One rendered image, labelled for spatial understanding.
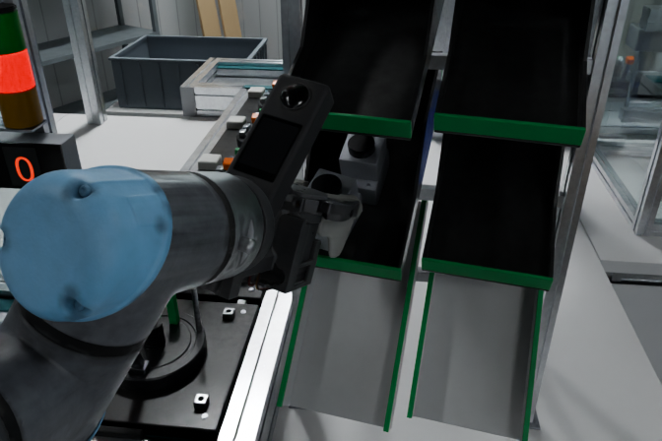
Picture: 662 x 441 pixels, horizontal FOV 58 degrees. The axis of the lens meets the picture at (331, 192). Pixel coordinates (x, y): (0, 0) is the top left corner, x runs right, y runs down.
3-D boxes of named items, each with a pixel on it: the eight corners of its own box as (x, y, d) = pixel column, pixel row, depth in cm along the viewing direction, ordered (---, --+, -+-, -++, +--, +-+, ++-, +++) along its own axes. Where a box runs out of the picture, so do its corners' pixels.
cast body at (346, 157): (377, 207, 68) (373, 167, 63) (340, 200, 69) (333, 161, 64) (393, 152, 73) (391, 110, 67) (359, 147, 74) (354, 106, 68)
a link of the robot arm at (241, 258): (151, 157, 39) (257, 191, 36) (191, 159, 43) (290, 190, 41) (126, 266, 40) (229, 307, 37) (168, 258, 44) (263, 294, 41)
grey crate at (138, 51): (251, 113, 264) (247, 62, 253) (115, 108, 270) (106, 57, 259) (270, 84, 301) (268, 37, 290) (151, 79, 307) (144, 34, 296)
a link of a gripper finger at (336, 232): (344, 250, 62) (291, 253, 54) (359, 194, 61) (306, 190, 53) (369, 260, 60) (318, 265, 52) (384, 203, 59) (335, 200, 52)
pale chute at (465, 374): (523, 441, 69) (527, 444, 65) (409, 415, 72) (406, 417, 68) (548, 209, 76) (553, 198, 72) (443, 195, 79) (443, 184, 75)
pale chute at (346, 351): (392, 429, 70) (387, 432, 66) (286, 405, 73) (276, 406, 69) (429, 202, 77) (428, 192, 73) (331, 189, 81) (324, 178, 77)
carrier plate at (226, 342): (217, 442, 73) (216, 430, 72) (32, 424, 75) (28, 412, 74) (259, 314, 94) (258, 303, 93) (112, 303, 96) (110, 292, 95)
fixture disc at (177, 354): (188, 395, 77) (187, 384, 76) (85, 386, 78) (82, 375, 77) (219, 323, 89) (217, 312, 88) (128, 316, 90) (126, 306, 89)
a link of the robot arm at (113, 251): (-42, 274, 30) (28, 130, 28) (111, 251, 40) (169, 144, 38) (59, 375, 28) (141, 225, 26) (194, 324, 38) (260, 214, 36)
